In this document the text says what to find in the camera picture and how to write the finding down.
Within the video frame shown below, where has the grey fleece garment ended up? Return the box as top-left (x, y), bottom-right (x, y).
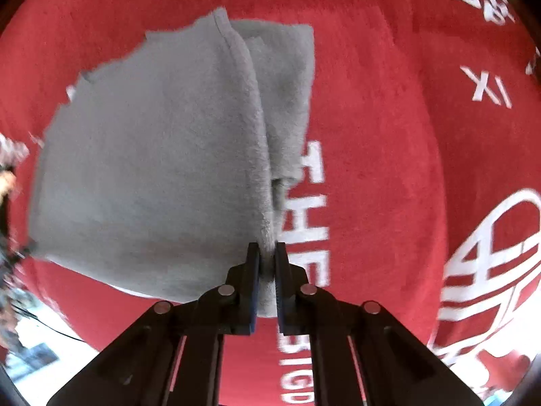
top-left (28, 8), bottom-right (314, 318)

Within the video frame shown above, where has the pile of clothes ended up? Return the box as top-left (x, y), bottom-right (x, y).
top-left (1, 134), bottom-right (31, 351)

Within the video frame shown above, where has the red printed bedspread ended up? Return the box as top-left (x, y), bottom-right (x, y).
top-left (1, 0), bottom-right (540, 405)

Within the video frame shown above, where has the black cable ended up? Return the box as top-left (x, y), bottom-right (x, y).
top-left (12, 301), bottom-right (88, 344)

